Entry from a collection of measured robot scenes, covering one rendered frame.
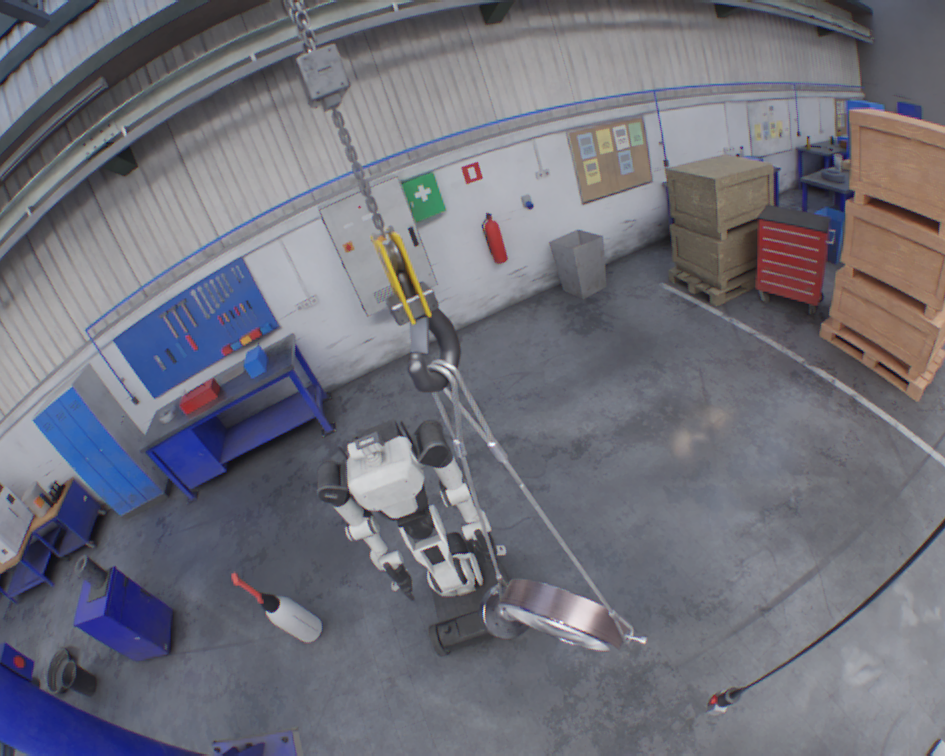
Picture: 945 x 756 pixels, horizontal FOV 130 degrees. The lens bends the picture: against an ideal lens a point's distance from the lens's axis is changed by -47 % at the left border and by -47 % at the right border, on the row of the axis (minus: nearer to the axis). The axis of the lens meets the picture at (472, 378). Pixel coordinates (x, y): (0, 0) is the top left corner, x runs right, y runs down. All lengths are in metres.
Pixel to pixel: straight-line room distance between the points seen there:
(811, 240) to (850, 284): 0.58
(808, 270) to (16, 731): 5.86
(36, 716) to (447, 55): 5.43
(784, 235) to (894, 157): 1.44
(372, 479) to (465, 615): 1.17
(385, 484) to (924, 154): 3.89
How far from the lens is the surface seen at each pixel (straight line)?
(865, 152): 3.81
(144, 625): 3.91
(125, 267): 4.83
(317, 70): 0.43
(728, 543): 2.71
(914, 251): 3.80
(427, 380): 0.50
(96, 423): 5.15
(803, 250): 4.38
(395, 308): 0.47
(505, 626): 1.48
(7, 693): 2.03
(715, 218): 4.31
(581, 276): 4.74
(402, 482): 1.50
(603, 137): 5.36
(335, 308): 4.52
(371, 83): 4.38
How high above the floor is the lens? 2.35
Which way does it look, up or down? 35 degrees down
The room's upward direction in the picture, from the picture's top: 20 degrees counter-clockwise
